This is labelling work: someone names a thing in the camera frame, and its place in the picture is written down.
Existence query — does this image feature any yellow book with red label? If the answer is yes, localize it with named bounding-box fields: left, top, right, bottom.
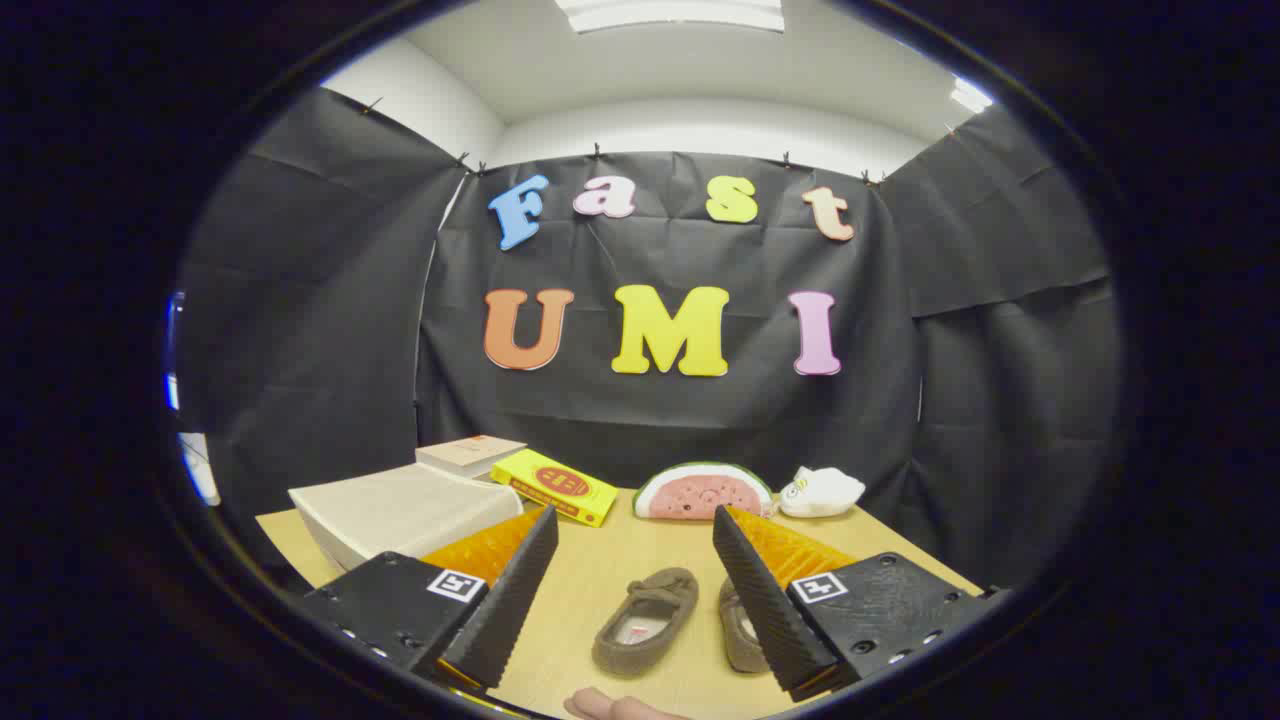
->
left=490, top=448, right=621, bottom=528

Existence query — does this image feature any white plush toy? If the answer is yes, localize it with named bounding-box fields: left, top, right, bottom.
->
left=778, top=466, right=867, bottom=519

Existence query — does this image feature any brown felt shoe with bow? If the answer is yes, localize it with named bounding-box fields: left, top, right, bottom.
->
left=591, top=567, right=700, bottom=679
left=717, top=577, right=773, bottom=675

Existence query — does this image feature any cream fabric storage box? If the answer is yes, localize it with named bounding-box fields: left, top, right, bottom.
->
left=288, top=462, right=526, bottom=573

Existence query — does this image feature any long ceiling light panel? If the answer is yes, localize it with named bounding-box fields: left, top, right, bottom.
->
left=555, top=0, right=787, bottom=34

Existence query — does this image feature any watermelon slice plush toy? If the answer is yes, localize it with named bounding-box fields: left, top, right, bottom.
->
left=632, top=461, right=776, bottom=522

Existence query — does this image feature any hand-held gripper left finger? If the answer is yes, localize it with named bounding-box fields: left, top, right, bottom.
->
left=298, top=505, right=561, bottom=701

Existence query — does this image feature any beige paperback book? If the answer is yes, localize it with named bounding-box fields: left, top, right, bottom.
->
left=415, top=435, right=528, bottom=479

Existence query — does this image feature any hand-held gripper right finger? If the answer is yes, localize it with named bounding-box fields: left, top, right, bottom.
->
left=712, top=505, right=1009, bottom=703

